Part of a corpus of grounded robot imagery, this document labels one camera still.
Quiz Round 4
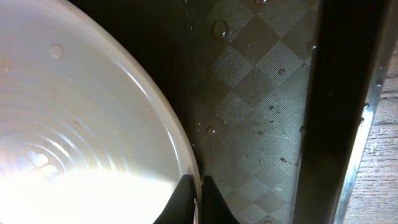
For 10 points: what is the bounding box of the brown checkered serving tray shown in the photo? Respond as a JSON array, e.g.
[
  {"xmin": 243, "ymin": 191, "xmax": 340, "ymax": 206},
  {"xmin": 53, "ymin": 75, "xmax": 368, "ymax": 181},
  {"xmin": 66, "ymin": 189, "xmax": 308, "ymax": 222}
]
[{"xmin": 68, "ymin": 0, "xmax": 398, "ymax": 224}]

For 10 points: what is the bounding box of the white plate with red stain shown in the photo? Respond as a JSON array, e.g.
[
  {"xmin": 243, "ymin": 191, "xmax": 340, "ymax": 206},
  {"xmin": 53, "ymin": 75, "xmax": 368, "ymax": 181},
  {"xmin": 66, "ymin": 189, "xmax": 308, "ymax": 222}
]
[{"xmin": 1, "ymin": 1, "xmax": 200, "ymax": 223}]

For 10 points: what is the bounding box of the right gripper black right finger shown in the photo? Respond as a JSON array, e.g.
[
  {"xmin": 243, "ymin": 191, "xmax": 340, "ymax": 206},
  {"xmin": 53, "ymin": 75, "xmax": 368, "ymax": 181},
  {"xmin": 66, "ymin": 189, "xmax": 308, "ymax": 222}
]
[{"xmin": 201, "ymin": 175, "xmax": 239, "ymax": 224}]

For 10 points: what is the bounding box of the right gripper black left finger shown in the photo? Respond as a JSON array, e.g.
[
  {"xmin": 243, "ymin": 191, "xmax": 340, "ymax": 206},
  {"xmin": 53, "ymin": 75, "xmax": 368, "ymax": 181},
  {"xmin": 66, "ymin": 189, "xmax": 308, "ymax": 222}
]
[{"xmin": 154, "ymin": 174, "xmax": 197, "ymax": 224}]

